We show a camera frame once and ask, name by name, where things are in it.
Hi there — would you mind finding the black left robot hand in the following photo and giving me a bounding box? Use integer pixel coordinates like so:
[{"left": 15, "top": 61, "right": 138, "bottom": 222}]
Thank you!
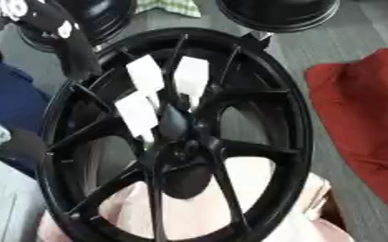
[{"left": 3, "top": 0, "right": 103, "bottom": 81}]

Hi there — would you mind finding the black round wheel rim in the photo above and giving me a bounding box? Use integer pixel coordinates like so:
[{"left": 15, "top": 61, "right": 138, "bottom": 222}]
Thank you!
[
  {"left": 214, "top": 0, "right": 342, "bottom": 34},
  {"left": 16, "top": 0, "right": 140, "bottom": 54}
]

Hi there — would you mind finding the white pin with flat head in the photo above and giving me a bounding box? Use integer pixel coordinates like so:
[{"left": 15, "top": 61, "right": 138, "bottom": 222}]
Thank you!
[
  {"left": 113, "top": 92, "right": 161, "bottom": 145},
  {"left": 172, "top": 55, "right": 213, "bottom": 112},
  {"left": 124, "top": 54, "right": 168, "bottom": 111}
]

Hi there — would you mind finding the black spoked wheel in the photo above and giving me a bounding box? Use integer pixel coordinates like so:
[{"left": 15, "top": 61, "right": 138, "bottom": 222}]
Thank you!
[{"left": 35, "top": 26, "right": 315, "bottom": 242}]

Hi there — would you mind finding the green and white checked cloth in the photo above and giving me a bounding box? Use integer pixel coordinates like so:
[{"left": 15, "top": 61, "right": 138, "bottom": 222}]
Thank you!
[{"left": 134, "top": 0, "right": 204, "bottom": 19}]

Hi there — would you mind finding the pale pink cloth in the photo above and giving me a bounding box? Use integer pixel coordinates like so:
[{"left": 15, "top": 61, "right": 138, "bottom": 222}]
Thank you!
[{"left": 36, "top": 156, "right": 355, "bottom": 242}]

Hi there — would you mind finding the red cloth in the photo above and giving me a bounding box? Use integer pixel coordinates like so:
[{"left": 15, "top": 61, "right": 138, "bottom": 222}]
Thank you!
[{"left": 303, "top": 47, "right": 388, "bottom": 209}]

